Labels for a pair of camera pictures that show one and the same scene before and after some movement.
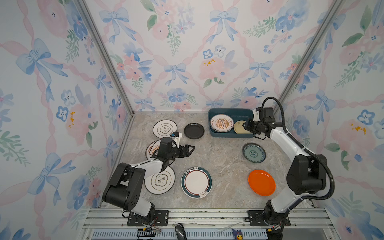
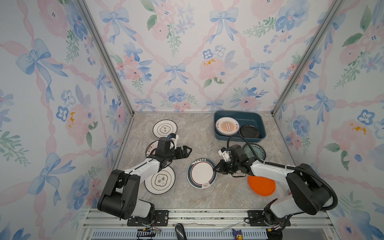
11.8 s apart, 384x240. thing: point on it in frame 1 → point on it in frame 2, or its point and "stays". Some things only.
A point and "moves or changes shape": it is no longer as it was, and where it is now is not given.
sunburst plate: x=152 y=147 stays
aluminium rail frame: x=112 y=224 stays
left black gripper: x=185 y=148 stays
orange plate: x=261 y=182 stays
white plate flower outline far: x=164 y=128 stays
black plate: x=194 y=131 moves or changes shape
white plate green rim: x=196 y=182 moves or changes shape
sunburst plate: x=221 y=123 moves or changes shape
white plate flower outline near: x=161 y=182 stays
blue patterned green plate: x=254 y=152 stays
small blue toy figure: x=238 y=234 stays
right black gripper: x=248 y=126 → x=221 y=165
